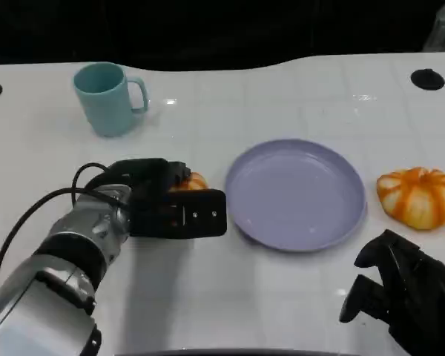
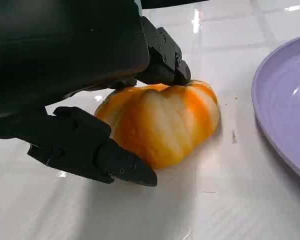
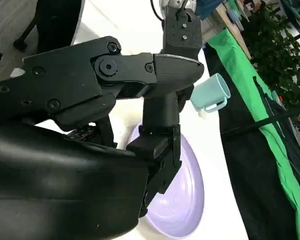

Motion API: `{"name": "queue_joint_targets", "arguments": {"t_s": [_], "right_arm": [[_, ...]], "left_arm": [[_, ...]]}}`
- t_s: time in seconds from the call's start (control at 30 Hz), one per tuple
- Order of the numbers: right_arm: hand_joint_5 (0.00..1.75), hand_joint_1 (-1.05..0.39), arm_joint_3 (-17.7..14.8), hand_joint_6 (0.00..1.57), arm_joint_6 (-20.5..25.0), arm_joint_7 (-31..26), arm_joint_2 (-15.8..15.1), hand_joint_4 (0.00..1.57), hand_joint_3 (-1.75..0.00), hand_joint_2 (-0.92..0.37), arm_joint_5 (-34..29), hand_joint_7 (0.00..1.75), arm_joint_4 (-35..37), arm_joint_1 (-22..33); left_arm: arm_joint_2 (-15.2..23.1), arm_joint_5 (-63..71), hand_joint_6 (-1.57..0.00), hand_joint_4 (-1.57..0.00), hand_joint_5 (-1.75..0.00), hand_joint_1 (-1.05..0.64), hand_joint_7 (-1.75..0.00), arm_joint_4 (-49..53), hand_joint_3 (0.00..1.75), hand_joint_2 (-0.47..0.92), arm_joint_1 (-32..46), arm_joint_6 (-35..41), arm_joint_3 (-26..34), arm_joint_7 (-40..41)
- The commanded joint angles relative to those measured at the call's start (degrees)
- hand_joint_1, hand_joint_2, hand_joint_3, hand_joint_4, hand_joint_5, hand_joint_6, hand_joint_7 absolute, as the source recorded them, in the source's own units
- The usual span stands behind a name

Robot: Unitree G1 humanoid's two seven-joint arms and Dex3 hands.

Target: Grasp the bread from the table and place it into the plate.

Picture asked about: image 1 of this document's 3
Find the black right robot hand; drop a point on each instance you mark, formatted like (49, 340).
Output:
(422, 296)

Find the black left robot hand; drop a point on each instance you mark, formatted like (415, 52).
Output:
(148, 174)

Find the orange white toy bread roll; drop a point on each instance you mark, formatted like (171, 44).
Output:
(196, 181)
(419, 200)

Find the pale green mug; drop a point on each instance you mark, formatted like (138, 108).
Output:
(104, 107)

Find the lilac plate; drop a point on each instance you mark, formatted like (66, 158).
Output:
(296, 193)

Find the black cloth backdrop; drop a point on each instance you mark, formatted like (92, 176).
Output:
(207, 29)

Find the grey machine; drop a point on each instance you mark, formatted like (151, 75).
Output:
(443, 26)

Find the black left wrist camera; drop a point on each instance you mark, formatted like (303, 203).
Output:
(193, 215)

